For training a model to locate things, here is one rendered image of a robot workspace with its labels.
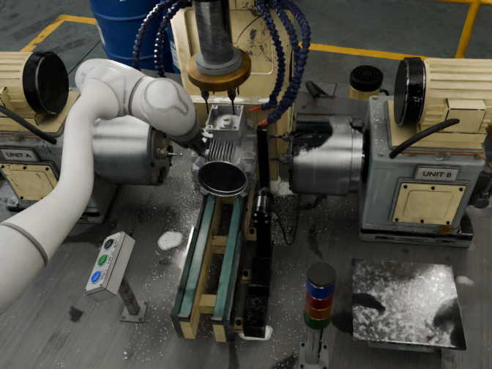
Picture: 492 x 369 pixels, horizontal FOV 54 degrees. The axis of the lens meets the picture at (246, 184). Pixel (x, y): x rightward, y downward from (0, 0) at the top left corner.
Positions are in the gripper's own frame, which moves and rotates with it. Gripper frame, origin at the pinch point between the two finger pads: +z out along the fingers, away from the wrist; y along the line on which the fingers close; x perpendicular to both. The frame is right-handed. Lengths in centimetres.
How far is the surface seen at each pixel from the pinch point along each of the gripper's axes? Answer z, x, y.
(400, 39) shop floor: 221, -160, -96
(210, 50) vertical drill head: -21.2, -20.7, -5.1
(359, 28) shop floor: 230, -175, -65
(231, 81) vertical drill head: -16.4, -14.3, -10.6
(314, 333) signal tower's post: -13, 48, -36
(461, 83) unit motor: -18, -15, -68
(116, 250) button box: -14.8, 32.0, 15.6
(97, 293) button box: -17.5, 43.0, 17.6
